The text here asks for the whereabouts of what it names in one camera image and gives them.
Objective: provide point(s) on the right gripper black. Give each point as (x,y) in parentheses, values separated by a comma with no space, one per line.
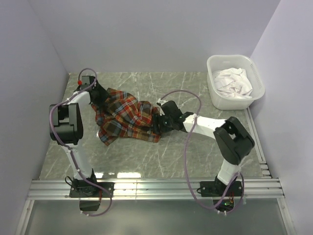
(158,119)

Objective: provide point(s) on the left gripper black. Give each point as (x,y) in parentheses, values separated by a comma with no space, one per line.
(104,94)

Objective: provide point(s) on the plaid long sleeve shirt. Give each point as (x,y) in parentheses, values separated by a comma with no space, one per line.
(122,115)

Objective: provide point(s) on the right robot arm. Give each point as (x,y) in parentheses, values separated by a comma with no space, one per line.
(233,140)

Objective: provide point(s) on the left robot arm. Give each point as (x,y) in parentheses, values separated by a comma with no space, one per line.
(66,126)

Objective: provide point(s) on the white shirt in basket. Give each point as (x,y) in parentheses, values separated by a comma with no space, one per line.
(233,83)

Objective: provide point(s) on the white plastic basket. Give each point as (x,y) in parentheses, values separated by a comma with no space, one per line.
(222,62)

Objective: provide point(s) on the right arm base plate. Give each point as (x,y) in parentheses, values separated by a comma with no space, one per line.
(213,189)

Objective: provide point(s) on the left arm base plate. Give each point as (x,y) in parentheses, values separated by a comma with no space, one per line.
(85,190)

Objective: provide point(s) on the black box under rail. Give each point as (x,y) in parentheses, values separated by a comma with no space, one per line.
(90,205)

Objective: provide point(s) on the aluminium rail frame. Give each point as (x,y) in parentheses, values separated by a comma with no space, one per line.
(265,187)

